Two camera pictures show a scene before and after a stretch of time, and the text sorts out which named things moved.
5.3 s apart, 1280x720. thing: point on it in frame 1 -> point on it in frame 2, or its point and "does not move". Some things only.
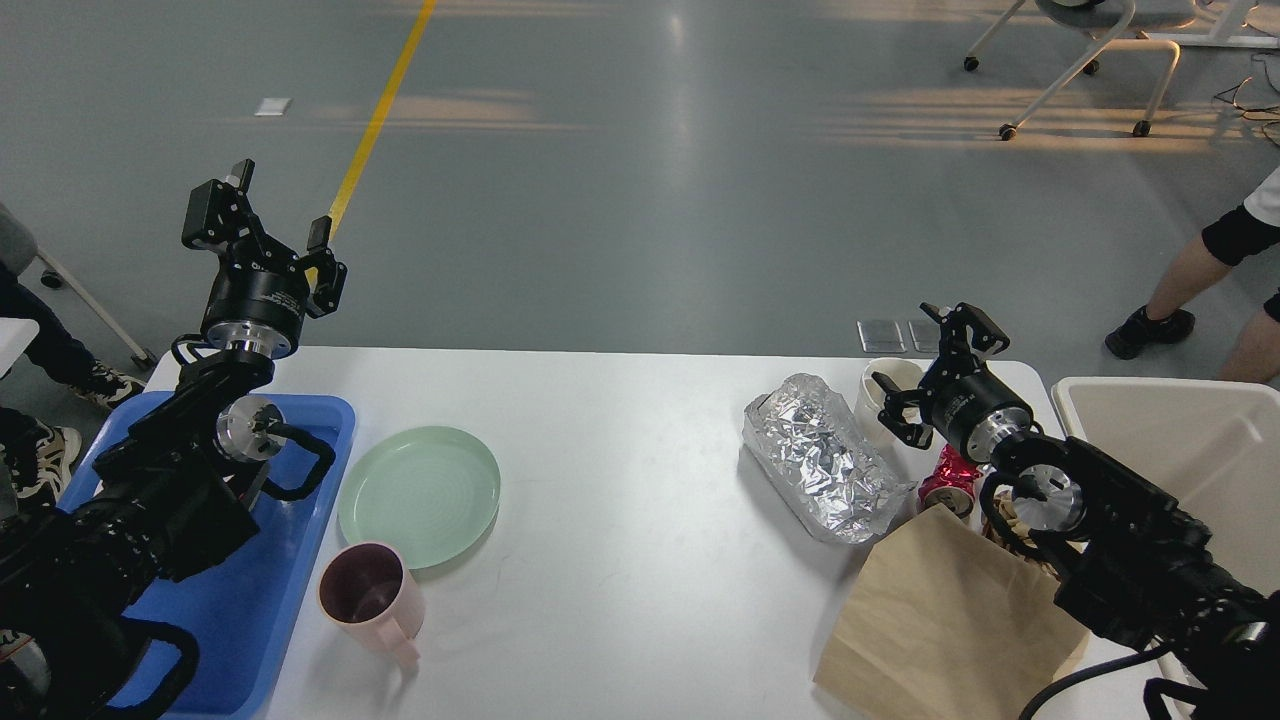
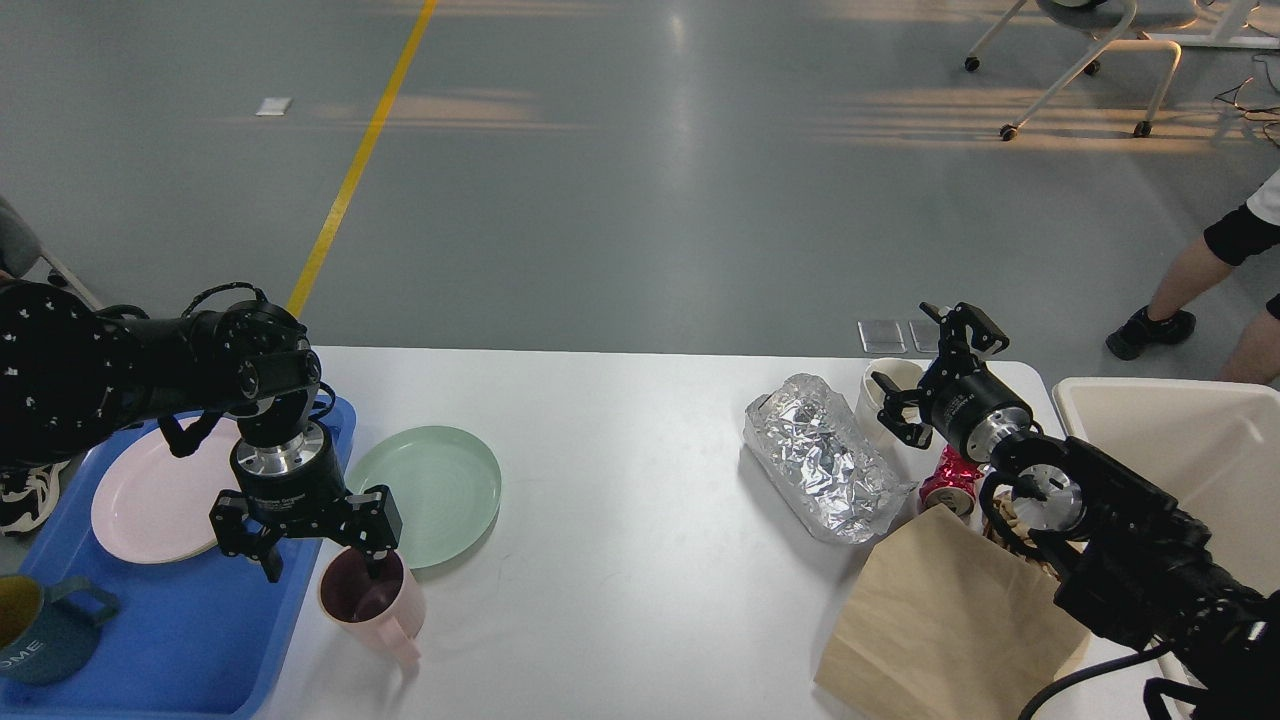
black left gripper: [257, 304] -> [298, 491]
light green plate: [431, 492] does not move
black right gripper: [987, 419] does not move
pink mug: [367, 589] does not move
